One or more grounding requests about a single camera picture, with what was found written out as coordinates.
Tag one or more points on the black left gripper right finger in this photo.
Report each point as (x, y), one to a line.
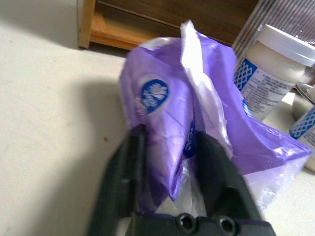
(221, 177)

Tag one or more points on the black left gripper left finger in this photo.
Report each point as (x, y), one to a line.
(118, 184)

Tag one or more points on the purple tissue pack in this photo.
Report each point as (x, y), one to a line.
(167, 110)

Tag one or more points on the white bottle blue label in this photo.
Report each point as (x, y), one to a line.
(265, 86)
(305, 130)

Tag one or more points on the wooden cabinet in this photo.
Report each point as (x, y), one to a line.
(137, 22)

